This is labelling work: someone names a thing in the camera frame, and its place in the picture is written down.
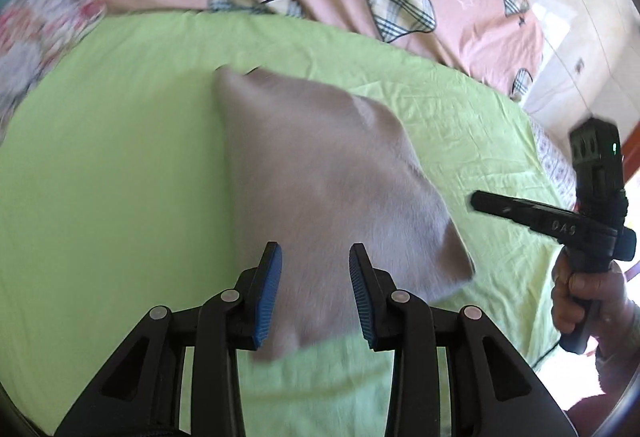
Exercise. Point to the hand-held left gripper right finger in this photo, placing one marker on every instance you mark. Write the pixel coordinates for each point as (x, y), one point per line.
(360, 292)

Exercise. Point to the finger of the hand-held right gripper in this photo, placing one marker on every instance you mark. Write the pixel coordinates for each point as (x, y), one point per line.
(525, 214)

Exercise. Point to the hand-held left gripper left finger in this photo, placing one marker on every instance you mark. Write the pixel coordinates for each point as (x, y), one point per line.
(267, 287)

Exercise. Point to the beige knit sweater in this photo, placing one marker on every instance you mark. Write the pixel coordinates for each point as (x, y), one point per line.
(325, 177)

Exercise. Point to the person's right forearm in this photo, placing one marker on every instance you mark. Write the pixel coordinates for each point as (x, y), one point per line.
(615, 367)

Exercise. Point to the person's right hand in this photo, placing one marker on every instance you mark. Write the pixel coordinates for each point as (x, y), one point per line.
(617, 297)

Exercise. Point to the floral mattress cover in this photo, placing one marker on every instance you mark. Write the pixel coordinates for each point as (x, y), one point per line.
(552, 157)

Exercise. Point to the green bed sheet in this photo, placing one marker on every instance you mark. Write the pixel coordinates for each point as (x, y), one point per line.
(125, 167)

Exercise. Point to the patchwork floral quilt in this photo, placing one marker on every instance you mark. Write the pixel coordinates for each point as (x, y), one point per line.
(40, 27)

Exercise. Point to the red-brown wooden door frame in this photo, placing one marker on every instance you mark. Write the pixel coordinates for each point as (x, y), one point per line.
(631, 142)

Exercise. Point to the wall socket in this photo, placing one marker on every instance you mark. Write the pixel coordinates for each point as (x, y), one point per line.
(579, 65)

